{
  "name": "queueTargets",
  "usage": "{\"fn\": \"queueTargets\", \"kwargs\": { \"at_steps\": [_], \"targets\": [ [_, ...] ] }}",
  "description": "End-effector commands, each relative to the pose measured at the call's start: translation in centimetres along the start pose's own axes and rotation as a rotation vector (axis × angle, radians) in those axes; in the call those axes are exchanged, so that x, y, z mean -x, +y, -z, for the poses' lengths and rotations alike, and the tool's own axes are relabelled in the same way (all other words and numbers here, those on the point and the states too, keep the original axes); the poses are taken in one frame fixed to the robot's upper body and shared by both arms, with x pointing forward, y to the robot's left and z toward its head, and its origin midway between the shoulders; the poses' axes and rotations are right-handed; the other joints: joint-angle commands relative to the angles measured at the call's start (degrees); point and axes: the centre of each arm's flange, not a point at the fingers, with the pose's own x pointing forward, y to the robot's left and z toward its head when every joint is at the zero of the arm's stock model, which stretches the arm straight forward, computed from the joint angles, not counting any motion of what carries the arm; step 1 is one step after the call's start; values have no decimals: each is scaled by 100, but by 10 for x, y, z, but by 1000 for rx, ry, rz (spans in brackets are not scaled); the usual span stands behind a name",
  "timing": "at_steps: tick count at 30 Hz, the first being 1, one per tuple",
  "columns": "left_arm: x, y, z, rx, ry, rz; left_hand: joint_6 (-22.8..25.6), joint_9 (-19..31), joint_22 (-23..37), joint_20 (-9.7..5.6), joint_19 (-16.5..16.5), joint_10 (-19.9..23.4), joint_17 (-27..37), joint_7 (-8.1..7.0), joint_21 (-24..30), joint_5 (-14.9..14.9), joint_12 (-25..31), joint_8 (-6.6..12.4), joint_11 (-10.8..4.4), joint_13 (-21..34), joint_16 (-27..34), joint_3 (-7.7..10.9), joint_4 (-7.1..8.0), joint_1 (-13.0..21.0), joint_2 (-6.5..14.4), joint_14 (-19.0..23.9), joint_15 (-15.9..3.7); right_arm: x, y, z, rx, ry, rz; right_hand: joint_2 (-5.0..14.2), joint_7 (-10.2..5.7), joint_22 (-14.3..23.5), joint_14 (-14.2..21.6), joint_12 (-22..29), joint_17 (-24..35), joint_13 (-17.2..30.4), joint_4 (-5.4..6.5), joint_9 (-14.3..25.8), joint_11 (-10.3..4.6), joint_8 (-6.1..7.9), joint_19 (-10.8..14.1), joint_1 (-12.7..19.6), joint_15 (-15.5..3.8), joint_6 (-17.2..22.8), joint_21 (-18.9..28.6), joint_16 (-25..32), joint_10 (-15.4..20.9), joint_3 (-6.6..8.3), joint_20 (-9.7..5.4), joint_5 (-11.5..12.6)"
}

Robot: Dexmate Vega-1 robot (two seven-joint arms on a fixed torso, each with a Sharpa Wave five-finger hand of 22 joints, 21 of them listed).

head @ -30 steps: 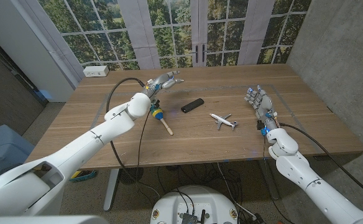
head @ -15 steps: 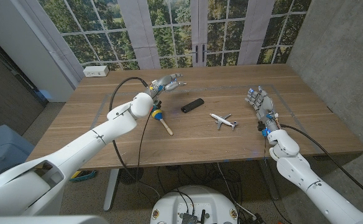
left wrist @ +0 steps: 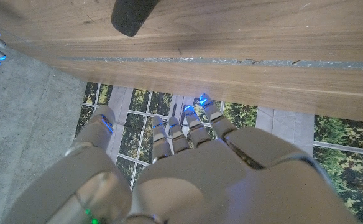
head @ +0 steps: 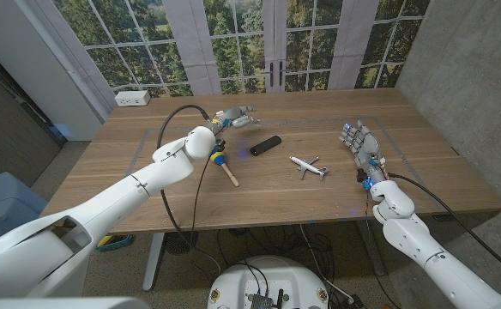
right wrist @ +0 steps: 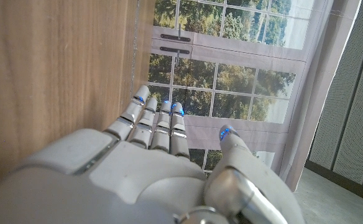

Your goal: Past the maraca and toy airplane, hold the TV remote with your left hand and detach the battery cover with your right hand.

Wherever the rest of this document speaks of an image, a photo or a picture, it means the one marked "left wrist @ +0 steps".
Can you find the printed window backdrop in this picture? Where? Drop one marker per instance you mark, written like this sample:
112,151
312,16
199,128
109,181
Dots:
340,155

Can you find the black TV remote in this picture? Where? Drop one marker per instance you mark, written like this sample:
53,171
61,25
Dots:
131,15

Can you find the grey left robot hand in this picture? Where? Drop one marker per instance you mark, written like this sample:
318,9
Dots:
215,186

